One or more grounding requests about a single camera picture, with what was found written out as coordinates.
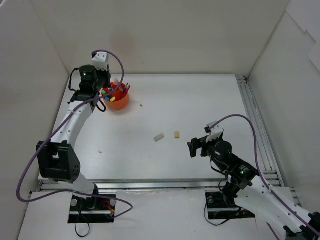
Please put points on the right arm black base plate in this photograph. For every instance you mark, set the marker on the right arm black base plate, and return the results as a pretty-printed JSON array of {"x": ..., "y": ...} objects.
[{"x": 217, "y": 210}]

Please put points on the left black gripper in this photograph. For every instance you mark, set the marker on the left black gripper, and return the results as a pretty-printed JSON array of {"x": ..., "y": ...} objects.
[{"x": 105, "y": 77}]

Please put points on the tan eraser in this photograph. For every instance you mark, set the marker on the tan eraser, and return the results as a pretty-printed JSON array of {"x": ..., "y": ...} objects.
[{"x": 177, "y": 134}]

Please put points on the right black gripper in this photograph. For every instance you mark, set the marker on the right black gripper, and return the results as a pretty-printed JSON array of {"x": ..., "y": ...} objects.
[{"x": 203, "y": 146}]

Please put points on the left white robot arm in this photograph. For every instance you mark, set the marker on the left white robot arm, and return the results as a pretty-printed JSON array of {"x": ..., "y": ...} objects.
[{"x": 57, "y": 159}]

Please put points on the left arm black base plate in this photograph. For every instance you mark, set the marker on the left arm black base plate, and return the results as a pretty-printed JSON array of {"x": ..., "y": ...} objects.
[{"x": 91, "y": 210}]

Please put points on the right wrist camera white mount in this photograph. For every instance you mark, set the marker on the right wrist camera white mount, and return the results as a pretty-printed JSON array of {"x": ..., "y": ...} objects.
[{"x": 213, "y": 131}]

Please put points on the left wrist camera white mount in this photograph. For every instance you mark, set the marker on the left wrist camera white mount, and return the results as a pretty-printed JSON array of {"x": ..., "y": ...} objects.
[{"x": 100, "y": 60}]

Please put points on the orange round divided container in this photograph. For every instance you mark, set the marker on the orange round divided container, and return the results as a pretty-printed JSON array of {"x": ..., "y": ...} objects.
[{"x": 120, "y": 102}]

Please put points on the yellow slim highlighter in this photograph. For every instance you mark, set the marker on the yellow slim highlighter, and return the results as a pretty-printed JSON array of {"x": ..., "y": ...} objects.
[{"x": 116, "y": 82}]

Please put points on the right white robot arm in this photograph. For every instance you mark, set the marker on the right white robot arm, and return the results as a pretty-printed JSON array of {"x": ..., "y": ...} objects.
[{"x": 247, "y": 189}]

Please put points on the grey-white eraser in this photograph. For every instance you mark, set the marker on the grey-white eraser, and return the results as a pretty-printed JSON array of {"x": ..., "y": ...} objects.
[{"x": 158, "y": 137}]

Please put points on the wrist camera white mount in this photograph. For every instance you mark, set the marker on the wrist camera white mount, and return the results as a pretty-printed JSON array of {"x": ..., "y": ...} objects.
[
  {"x": 213, "y": 131},
  {"x": 100, "y": 60}
]

